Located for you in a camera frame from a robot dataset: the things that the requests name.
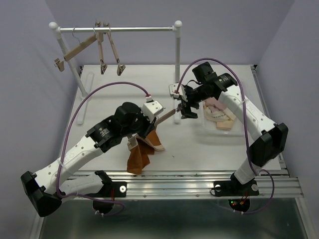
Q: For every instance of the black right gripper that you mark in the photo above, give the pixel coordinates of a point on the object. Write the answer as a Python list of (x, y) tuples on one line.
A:
[(186, 112)]

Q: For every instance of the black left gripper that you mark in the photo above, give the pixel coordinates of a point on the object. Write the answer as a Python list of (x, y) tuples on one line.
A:
[(149, 126)]

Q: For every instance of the beige hanger with brown underwear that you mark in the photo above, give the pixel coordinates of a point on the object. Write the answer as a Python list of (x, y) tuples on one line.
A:
[(162, 119)]

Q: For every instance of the brown underwear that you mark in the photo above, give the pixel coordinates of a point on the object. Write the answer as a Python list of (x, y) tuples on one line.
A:
[(140, 149)]

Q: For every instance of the cream beige underwear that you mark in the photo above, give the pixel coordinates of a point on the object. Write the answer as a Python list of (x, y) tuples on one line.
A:
[(224, 120)]

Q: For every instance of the beige hanger with pink underwear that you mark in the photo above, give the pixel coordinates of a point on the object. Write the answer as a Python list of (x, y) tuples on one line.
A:
[(120, 68)]

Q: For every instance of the beige clip hanger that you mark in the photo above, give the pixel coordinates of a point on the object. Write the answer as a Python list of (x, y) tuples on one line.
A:
[(100, 39), (68, 55)]

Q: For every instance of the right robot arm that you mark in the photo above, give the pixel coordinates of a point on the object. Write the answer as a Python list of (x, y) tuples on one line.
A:
[(264, 138)]

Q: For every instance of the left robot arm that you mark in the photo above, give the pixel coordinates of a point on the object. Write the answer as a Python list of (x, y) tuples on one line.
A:
[(49, 187)]

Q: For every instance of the empty beige clip hanger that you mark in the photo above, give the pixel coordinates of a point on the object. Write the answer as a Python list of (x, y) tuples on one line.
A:
[(68, 55)]

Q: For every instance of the clear plastic basket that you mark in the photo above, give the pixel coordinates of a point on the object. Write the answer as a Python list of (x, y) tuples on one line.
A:
[(210, 127)]

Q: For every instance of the white clothes rack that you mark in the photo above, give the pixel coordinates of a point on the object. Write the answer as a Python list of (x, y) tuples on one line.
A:
[(155, 78)]

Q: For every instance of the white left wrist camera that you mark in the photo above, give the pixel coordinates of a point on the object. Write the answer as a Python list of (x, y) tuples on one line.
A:
[(151, 109)]

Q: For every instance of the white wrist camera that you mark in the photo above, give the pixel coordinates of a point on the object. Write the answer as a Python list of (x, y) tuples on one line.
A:
[(151, 109), (177, 93)]

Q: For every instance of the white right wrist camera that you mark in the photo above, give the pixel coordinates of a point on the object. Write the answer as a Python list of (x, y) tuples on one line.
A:
[(177, 93)]

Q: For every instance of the aluminium mounting rail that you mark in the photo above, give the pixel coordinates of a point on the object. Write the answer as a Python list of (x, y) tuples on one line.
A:
[(187, 185)]

